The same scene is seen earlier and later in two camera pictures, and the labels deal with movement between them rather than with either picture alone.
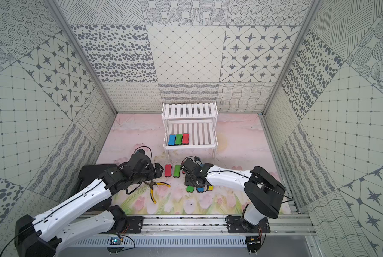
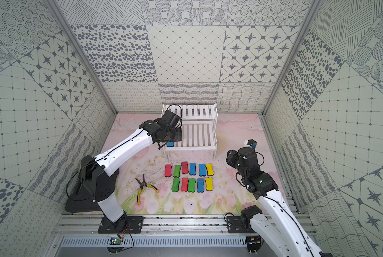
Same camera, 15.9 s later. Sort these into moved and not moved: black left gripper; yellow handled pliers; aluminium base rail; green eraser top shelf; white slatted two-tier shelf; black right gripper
Moved: black right gripper; yellow handled pliers; black left gripper
Not moved: aluminium base rail; green eraser top shelf; white slatted two-tier shelf
